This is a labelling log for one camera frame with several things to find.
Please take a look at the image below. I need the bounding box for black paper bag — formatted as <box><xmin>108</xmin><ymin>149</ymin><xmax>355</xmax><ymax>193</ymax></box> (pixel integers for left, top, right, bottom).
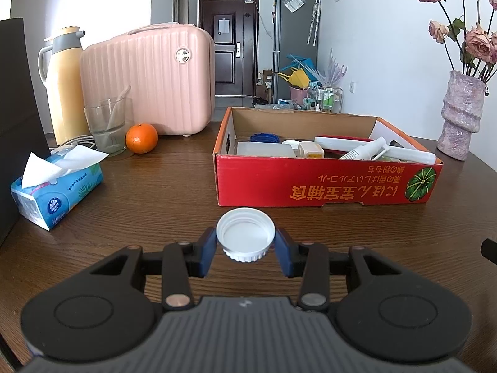
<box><xmin>0</xmin><ymin>18</ymin><xmax>50</xmax><ymax>245</ymax></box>

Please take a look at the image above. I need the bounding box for small white yellow bottle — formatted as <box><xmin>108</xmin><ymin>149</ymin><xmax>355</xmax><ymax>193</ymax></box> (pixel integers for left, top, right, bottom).
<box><xmin>298</xmin><ymin>141</ymin><xmax>325</xmax><ymax>159</ymax></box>

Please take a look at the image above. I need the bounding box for yellow thermos flask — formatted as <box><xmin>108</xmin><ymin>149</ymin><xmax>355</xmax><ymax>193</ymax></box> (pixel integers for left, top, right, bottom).
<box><xmin>38</xmin><ymin>26</ymin><xmax>92</xmax><ymax>146</ymax></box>

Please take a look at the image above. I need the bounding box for orange fruit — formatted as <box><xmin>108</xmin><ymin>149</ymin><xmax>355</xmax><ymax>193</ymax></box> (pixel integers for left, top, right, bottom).
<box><xmin>125</xmin><ymin>123</ymin><xmax>158</xmax><ymax>154</ymax></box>

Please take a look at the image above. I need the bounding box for pink bin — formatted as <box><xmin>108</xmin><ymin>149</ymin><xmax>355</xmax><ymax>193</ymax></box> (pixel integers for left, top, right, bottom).
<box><xmin>289</xmin><ymin>85</ymin><xmax>309</xmax><ymax>105</ymax></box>

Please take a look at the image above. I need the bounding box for wide white bottle cap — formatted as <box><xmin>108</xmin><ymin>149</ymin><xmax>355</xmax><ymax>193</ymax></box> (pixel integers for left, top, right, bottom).
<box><xmin>216</xmin><ymin>208</ymin><xmax>276</xmax><ymax>263</ymax></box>

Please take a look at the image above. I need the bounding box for blue folding rack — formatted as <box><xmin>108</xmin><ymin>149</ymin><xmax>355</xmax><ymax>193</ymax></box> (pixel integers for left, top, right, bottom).
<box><xmin>285</xmin><ymin>55</ymin><xmax>319</xmax><ymax>80</ymax></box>

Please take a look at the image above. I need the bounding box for pink textured vase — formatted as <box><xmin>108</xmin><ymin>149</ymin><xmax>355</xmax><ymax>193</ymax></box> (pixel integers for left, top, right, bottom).
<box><xmin>437</xmin><ymin>70</ymin><xmax>488</xmax><ymax>162</ymax></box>

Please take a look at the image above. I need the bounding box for pink ribbed suitcase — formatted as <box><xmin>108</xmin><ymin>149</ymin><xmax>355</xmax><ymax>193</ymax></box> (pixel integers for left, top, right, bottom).
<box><xmin>80</xmin><ymin>23</ymin><xmax>215</xmax><ymax>136</ymax></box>

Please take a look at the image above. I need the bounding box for yellow plastic watering can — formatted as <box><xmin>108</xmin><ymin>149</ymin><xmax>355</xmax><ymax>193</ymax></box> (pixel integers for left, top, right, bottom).
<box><xmin>276</xmin><ymin>68</ymin><xmax>311</xmax><ymax>89</ymax></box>

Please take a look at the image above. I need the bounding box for white plastic container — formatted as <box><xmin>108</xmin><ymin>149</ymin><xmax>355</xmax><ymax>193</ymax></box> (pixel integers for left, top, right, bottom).
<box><xmin>236</xmin><ymin>141</ymin><xmax>298</xmax><ymax>159</ymax></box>

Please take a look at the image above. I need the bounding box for white charger cable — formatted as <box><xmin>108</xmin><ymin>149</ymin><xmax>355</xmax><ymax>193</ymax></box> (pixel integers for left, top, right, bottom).
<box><xmin>50</xmin><ymin>134</ymin><xmax>96</xmax><ymax>151</ymax></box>

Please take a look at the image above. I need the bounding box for blue tissue pack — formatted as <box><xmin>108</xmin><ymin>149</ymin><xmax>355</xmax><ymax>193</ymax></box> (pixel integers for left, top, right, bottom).
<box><xmin>10</xmin><ymin>145</ymin><xmax>109</xmax><ymax>231</ymax></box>

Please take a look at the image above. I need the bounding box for metal rolling cart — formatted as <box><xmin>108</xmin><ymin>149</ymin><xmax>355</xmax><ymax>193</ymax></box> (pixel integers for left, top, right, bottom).
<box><xmin>307</xmin><ymin>86</ymin><xmax>343</xmax><ymax>113</ymax></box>

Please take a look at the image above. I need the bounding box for dark brown door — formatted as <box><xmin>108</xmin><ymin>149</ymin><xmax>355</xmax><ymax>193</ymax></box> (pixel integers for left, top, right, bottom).
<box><xmin>199</xmin><ymin>0</ymin><xmax>259</xmax><ymax>98</ymax></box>

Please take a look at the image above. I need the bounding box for red cardboard box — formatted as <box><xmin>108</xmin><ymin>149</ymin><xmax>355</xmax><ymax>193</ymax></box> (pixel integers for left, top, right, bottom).
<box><xmin>213</xmin><ymin>106</ymin><xmax>444</xmax><ymax>207</ymax></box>

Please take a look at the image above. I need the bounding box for grey refrigerator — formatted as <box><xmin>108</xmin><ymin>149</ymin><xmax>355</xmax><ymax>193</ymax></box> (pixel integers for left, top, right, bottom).
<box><xmin>272</xmin><ymin>0</ymin><xmax>320</xmax><ymax>104</ymax></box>

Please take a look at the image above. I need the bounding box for dried pink rose bouquet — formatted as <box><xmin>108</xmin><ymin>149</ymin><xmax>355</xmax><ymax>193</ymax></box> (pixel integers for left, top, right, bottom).
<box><xmin>408</xmin><ymin>0</ymin><xmax>497</xmax><ymax>82</ymax></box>

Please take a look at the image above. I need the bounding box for white folded umbrella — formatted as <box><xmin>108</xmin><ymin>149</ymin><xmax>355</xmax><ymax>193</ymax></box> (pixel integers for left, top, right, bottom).
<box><xmin>307</xmin><ymin>0</ymin><xmax>321</xmax><ymax>46</ymax></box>

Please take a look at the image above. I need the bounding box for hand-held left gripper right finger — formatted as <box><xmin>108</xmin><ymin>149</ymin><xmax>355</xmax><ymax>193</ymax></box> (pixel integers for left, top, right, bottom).
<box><xmin>275</xmin><ymin>230</ymin><xmax>402</xmax><ymax>311</ymax></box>

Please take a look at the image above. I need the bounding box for white cream tube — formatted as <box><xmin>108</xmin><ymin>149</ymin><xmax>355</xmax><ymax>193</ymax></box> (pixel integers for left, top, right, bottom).
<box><xmin>339</xmin><ymin>137</ymin><xmax>388</xmax><ymax>161</ymax></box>

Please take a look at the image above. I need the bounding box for purple dried grass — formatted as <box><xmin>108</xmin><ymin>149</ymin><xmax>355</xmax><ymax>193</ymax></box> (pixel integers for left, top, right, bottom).
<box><xmin>318</xmin><ymin>48</ymin><xmax>348</xmax><ymax>88</ymax></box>

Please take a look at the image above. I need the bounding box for clear glass straw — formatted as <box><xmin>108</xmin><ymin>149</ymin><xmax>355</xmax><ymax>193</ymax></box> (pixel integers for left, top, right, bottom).
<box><xmin>111</xmin><ymin>85</ymin><xmax>131</xmax><ymax>125</ymax></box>

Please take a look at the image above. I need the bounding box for clear drinking glass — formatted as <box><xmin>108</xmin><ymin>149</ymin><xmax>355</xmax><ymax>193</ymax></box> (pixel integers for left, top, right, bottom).
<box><xmin>83</xmin><ymin>97</ymin><xmax>128</xmax><ymax>157</ymax></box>

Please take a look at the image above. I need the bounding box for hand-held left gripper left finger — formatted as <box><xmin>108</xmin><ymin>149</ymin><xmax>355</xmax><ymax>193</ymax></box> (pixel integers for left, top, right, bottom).
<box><xmin>89</xmin><ymin>228</ymin><xmax>218</xmax><ymax>311</ymax></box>

